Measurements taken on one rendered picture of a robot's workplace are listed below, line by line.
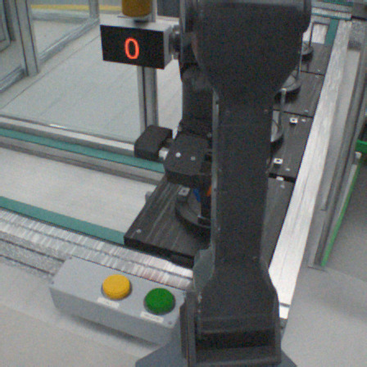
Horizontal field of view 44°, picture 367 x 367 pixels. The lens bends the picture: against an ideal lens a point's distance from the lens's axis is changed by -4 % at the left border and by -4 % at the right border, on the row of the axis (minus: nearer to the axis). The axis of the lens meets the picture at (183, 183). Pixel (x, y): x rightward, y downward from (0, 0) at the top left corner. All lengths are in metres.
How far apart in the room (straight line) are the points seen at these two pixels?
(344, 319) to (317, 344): 0.07
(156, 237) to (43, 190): 0.31
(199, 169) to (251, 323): 0.22
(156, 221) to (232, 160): 0.47
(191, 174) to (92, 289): 0.26
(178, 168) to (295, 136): 0.50
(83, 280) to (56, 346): 0.13
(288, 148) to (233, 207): 0.64
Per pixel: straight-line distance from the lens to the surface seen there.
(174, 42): 0.56
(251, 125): 0.33
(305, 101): 1.18
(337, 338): 0.82
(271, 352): 0.45
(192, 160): 0.58
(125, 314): 0.70
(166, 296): 0.69
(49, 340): 0.81
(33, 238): 0.82
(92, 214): 0.91
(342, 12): 2.10
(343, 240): 0.73
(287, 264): 0.77
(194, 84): 0.55
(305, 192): 0.91
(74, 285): 0.74
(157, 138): 0.66
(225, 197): 0.35
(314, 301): 0.85
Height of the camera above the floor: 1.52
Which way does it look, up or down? 39 degrees down
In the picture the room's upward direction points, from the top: straight up
